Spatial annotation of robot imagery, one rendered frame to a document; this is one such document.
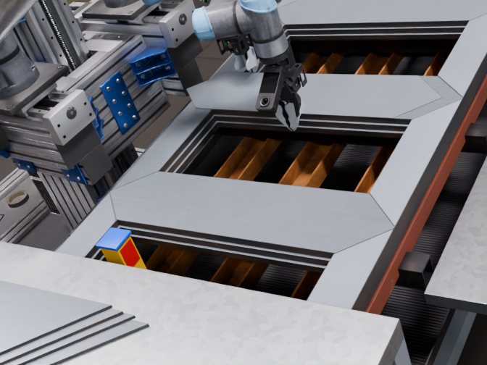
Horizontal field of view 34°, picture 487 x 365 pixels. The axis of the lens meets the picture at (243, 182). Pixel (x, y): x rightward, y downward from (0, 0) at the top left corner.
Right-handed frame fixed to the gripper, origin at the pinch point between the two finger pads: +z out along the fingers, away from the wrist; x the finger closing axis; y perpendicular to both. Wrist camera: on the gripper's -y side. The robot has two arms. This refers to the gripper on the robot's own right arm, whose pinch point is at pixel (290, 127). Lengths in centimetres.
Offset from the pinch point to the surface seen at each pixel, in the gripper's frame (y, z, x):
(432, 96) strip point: 16.1, 0.6, -29.8
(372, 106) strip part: 11.1, 0.7, -16.6
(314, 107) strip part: 9.8, 0.7, -1.8
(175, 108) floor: 122, 87, 154
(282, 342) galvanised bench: -73, -18, -40
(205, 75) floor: 153, 87, 154
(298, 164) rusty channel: 5.9, 16.5, 5.3
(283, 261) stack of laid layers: -38.8, 3.9, -16.5
